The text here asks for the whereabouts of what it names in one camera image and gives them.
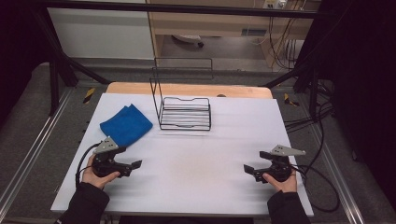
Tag black metal frame strut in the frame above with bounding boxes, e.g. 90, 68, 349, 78
31, 8, 112, 117
262, 55, 322, 121

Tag white chair base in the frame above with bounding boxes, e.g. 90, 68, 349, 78
171, 34, 205, 49

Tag black floor cables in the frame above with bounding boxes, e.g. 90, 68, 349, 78
284, 78, 336, 175

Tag dark curtain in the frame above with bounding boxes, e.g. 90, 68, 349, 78
0, 0, 52, 129
318, 0, 396, 206

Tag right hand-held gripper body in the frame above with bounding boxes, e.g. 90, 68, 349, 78
252, 144, 307, 184

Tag black wire rack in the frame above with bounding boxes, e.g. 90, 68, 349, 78
148, 57, 215, 132

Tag black metal crossbar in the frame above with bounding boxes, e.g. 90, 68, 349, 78
31, 0, 339, 21

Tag white foam board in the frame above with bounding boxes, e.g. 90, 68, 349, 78
50, 92, 315, 218

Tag person's right hand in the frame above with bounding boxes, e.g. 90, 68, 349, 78
262, 170, 299, 194

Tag left hand-held gripper cable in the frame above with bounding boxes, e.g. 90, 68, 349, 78
75, 142, 101, 189

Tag white power strip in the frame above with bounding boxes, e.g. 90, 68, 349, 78
262, 0, 289, 10

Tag blue cloth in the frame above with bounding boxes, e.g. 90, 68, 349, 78
99, 103, 154, 148

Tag wooden desk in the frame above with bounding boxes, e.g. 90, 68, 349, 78
146, 0, 322, 69

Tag wooden table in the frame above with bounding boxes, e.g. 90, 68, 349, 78
106, 81, 275, 100

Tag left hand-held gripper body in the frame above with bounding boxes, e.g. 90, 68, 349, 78
92, 135, 133, 179

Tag hand-held gripper cable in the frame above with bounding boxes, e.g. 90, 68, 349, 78
75, 142, 101, 189
290, 164, 341, 214

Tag white cabinet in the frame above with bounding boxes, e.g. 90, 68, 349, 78
46, 7, 156, 61

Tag right hand-held gripper cable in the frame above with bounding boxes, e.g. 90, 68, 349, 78
290, 164, 341, 214

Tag hanging black cables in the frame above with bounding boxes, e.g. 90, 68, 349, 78
266, 16, 305, 71

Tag aluminium rail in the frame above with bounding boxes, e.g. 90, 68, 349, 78
311, 122, 366, 224
0, 88, 75, 213

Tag person's left hand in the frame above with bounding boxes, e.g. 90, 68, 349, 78
81, 153, 121, 190

